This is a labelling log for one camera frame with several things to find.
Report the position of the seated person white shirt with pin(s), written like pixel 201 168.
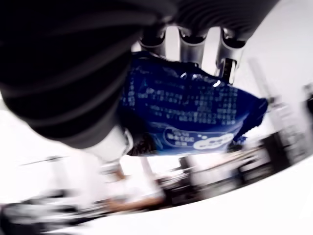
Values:
pixel 137 193

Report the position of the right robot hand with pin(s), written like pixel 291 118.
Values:
pixel 61 73

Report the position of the blue Oreo cookie pack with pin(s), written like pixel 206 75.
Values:
pixel 185 110

